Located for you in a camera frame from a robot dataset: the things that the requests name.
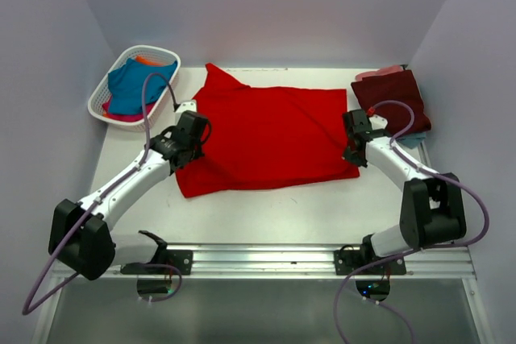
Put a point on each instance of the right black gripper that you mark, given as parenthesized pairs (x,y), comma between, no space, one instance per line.
(348,156)

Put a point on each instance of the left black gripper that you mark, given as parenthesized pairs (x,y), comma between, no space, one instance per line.
(198,149)

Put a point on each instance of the red t shirt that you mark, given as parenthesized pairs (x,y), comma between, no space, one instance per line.
(266,138)

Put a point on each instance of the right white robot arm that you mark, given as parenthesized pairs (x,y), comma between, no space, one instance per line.
(432,209)

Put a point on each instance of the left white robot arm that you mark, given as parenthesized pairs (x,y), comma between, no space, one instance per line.
(81,236)

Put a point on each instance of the folded light blue t shirt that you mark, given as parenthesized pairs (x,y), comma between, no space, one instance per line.
(412,140)

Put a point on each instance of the folded maroon t shirt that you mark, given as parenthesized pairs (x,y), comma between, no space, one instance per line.
(400,87)

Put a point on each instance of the magenta t shirt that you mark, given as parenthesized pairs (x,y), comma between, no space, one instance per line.
(120,117)

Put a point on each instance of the folded pink t shirt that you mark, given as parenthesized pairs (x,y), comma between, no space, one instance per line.
(380,72)

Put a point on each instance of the white plastic laundry basket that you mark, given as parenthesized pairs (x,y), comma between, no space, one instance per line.
(101,95)

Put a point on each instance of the orange t shirt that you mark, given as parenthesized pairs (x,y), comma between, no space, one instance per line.
(143,60)

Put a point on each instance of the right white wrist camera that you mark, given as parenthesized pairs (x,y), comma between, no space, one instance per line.
(377,122)

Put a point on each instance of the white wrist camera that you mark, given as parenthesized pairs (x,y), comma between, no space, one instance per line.
(189,105)
(377,122)

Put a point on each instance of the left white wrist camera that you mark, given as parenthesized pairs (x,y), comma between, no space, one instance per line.
(189,105)

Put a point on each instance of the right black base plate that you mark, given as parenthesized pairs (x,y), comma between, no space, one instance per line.
(349,258)

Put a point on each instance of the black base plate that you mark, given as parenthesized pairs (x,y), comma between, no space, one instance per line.
(182,260)
(349,258)

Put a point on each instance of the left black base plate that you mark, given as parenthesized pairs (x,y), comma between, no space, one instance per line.
(182,260)

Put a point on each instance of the aluminium mounting rail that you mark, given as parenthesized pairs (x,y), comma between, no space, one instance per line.
(312,261)

